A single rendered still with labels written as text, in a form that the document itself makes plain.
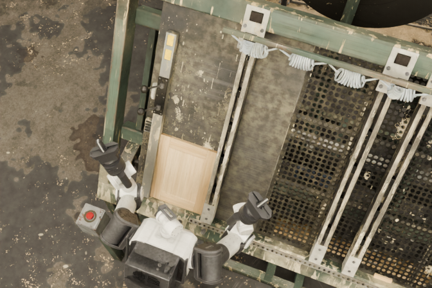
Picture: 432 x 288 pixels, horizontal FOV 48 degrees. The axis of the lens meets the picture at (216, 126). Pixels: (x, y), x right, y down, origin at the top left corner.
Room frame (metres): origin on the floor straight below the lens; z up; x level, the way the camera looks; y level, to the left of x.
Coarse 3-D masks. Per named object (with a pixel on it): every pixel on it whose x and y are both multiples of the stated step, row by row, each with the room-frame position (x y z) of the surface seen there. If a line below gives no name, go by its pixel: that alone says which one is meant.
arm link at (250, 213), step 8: (256, 192) 0.67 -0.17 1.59; (248, 200) 0.64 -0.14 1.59; (256, 200) 0.64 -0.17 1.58; (240, 208) 0.64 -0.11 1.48; (248, 208) 0.62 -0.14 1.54; (256, 208) 0.61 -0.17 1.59; (264, 208) 0.61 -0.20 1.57; (240, 216) 0.61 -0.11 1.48; (248, 216) 0.60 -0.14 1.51; (256, 216) 0.59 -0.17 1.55; (264, 216) 0.58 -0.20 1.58
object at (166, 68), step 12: (168, 48) 1.34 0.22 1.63; (168, 60) 1.31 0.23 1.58; (168, 72) 1.28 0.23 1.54; (168, 84) 1.25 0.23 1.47; (156, 120) 1.14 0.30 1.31; (156, 132) 1.10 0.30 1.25; (156, 144) 1.06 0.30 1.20; (156, 156) 1.03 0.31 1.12; (144, 180) 0.95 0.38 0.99; (144, 192) 0.90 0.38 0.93
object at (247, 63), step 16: (256, 32) 1.27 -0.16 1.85; (240, 64) 1.23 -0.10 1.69; (240, 80) 1.20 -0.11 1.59; (240, 96) 1.14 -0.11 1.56; (240, 112) 1.11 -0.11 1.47; (224, 128) 1.05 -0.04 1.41; (224, 144) 1.02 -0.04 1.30; (224, 160) 0.95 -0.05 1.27; (224, 176) 0.92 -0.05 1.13; (208, 192) 0.85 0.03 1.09; (208, 208) 0.79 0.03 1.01
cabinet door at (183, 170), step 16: (160, 144) 1.07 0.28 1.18; (176, 144) 1.06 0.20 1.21; (192, 144) 1.06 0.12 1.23; (160, 160) 1.02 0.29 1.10; (176, 160) 1.01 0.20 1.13; (192, 160) 1.00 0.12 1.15; (208, 160) 0.99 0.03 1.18; (160, 176) 0.96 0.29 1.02; (176, 176) 0.95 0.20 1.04; (192, 176) 0.94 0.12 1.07; (208, 176) 0.93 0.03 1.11; (160, 192) 0.90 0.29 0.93; (176, 192) 0.89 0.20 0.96; (192, 192) 0.89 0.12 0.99; (192, 208) 0.82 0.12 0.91
